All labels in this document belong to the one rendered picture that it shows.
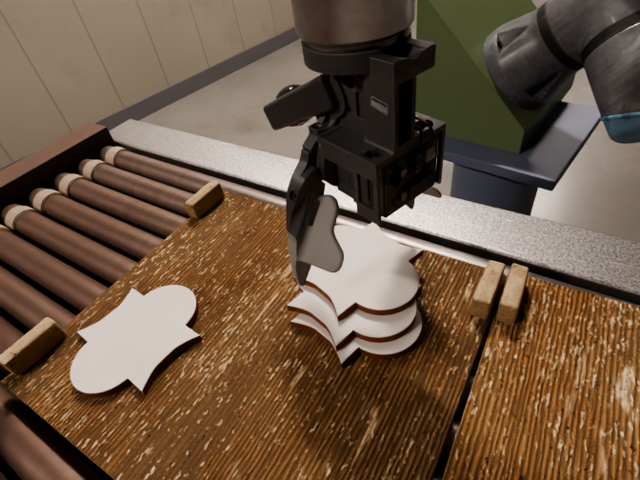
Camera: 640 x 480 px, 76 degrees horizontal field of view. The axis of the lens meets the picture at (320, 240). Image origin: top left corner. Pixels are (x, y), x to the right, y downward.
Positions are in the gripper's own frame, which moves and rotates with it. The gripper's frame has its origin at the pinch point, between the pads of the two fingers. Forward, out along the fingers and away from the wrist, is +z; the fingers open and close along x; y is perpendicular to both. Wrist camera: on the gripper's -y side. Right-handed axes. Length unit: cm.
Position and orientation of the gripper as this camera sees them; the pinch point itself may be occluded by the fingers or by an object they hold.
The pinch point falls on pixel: (354, 240)
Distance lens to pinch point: 41.7
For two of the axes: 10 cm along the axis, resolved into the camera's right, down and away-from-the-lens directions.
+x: 7.7, -5.1, 4.0
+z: 1.3, 7.2, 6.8
